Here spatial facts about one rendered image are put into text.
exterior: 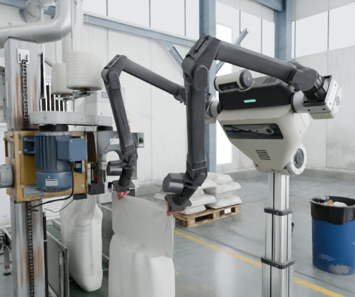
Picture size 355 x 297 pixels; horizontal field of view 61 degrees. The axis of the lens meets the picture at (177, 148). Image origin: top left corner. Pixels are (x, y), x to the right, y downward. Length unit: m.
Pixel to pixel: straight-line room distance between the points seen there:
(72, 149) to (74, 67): 0.37
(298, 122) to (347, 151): 8.08
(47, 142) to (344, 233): 2.67
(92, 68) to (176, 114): 5.74
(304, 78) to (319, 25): 9.12
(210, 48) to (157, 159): 5.93
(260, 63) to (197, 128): 0.28
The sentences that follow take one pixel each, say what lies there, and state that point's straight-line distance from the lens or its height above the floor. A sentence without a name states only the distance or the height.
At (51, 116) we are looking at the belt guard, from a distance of 1.30.
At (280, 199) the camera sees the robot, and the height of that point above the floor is 1.00.
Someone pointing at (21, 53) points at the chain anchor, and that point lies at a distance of 1.56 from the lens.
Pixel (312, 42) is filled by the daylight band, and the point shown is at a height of 3.93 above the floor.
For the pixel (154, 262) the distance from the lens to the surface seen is 1.32.
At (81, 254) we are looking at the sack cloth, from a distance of 1.99.
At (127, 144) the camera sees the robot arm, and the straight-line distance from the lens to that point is 1.40.
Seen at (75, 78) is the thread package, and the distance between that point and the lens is 1.40.
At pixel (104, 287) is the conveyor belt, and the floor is 0.38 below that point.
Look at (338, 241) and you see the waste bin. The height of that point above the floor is 0.31.
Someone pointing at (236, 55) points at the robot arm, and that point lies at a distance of 0.94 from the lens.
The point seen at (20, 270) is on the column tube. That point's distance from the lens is 1.67.
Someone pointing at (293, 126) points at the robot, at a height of 1.35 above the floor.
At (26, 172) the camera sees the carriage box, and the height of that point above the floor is 1.15.
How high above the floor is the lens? 1.33
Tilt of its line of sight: 3 degrees down
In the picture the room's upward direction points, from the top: straight up
